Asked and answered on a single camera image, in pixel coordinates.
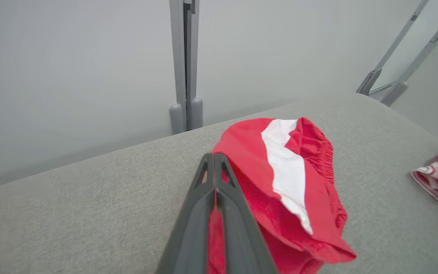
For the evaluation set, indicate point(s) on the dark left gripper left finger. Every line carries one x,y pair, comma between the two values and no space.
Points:
192,236

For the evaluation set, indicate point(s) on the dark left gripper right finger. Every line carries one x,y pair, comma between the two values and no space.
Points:
242,236

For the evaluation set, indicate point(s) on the red shorts with white stripes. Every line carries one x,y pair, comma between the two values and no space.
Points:
249,152

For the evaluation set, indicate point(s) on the grey fabric sofa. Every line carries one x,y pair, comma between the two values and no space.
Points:
89,209

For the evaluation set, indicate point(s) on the grey diagonal partition brace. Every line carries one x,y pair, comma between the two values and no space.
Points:
424,49
394,45

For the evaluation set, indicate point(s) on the grey cylindrical post foot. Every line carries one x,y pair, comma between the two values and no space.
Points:
176,120
197,114

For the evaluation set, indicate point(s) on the grey partition post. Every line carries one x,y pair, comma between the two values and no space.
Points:
181,49

